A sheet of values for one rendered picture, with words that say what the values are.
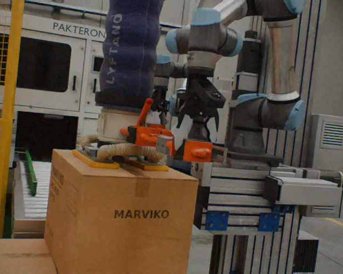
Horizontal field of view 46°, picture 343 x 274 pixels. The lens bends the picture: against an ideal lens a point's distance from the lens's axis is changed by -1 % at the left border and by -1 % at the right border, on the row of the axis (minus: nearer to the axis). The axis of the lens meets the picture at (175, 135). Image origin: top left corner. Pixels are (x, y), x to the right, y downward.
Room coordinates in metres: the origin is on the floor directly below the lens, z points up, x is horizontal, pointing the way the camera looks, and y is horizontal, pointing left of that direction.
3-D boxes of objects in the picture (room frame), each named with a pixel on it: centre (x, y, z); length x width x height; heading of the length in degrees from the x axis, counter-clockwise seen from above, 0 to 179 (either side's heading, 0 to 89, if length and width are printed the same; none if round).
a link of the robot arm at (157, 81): (1.92, 0.09, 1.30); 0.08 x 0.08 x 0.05
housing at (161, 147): (1.14, 0.01, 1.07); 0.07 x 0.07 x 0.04; 26
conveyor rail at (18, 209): (2.86, 1.10, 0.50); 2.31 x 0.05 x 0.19; 22
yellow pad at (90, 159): (1.52, 0.30, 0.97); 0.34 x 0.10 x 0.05; 26
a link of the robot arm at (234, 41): (1.13, -0.09, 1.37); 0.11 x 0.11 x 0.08; 54
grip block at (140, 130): (1.34, 0.10, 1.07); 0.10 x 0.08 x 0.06; 116
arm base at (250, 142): (1.60, -0.28, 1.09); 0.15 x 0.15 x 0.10
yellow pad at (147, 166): (1.60, 0.13, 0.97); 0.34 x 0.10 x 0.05; 26
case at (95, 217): (1.56, 0.21, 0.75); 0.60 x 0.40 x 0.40; 26
